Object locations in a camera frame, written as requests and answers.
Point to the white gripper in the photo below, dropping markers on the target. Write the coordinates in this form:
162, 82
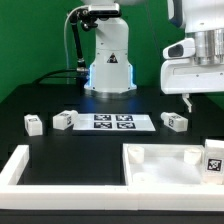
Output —
181, 74

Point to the white square table top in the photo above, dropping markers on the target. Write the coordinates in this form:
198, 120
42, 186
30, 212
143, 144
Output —
163, 164

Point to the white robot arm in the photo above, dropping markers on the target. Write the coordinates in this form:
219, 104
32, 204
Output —
111, 73

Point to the white marker sheet with tags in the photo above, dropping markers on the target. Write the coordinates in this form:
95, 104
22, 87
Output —
114, 122

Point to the black camera on stand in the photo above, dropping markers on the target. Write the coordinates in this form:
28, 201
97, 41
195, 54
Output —
87, 14

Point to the white U-shaped fence frame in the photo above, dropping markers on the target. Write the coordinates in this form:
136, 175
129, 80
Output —
203, 197

